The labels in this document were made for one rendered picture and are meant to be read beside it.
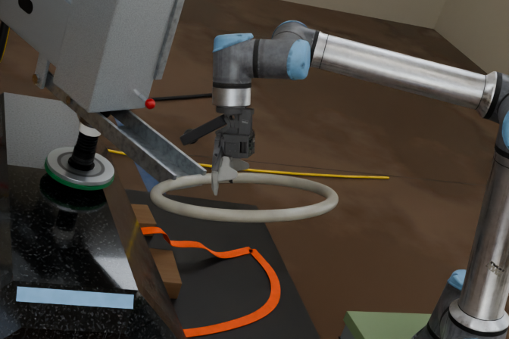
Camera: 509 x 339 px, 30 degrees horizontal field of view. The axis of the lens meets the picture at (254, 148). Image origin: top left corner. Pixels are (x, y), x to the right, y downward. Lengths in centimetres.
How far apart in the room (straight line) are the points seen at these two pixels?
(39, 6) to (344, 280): 229
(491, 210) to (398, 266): 271
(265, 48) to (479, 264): 73
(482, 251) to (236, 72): 72
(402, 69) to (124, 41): 85
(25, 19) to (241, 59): 106
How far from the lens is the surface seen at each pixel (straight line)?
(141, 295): 265
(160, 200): 236
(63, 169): 297
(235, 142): 220
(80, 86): 280
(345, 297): 454
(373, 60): 228
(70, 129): 335
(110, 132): 278
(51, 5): 292
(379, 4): 903
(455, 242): 546
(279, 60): 215
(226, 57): 216
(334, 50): 228
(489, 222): 230
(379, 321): 278
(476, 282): 237
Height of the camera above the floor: 233
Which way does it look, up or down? 25 degrees down
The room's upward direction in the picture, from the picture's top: 19 degrees clockwise
